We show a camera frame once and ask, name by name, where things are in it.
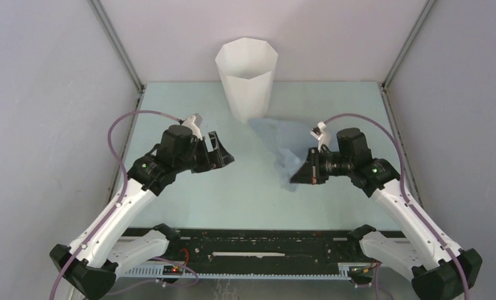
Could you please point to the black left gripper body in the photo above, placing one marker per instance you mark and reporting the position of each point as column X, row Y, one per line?
column 200, row 162

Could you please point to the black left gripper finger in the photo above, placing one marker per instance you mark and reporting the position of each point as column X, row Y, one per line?
column 220, row 159
column 217, row 151

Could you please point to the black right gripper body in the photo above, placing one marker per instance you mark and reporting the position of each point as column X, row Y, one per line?
column 322, row 164

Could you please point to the light blue plastic trash bag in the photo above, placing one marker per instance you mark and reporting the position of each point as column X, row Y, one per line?
column 289, row 142

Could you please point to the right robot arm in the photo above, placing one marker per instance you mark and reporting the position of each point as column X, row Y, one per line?
column 436, row 266

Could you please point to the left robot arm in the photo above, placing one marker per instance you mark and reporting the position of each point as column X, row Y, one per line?
column 95, row 260

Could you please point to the white faceted trash bin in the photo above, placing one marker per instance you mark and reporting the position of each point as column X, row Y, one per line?
column 246, row 67

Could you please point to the small electronics board with leds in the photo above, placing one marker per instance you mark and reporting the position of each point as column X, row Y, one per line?
column 170, row 270

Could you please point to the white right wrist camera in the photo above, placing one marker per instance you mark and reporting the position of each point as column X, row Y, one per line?
column 321, row 135

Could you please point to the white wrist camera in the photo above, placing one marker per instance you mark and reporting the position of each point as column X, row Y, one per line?
column 321, row 135
column 193, row 122

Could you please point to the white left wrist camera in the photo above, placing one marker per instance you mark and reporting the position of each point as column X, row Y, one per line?
column 193, row 122

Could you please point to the left aluminium frame post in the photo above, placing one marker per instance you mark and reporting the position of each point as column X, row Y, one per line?
column 101, row 13

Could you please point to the aluminium frame post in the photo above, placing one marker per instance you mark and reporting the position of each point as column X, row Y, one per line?
column 101, row 13
column 408, row 42

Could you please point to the right aluminium frame post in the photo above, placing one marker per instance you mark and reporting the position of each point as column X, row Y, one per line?
column 408, row 42

